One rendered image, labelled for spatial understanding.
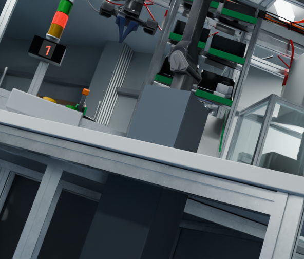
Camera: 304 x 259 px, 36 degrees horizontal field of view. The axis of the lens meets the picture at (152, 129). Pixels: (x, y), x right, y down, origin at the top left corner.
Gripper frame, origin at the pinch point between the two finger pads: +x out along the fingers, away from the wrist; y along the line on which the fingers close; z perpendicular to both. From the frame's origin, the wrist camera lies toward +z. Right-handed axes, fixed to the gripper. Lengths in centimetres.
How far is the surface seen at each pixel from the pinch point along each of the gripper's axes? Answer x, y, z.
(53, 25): -4.5, 25.1, 29.4
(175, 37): -10.4, -17.2, 12.2
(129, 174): 46, -11, -47
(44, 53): 6.8, 24.4, 29.0
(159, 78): 5.8, -16.6, 12.4
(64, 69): -134, 65, 549
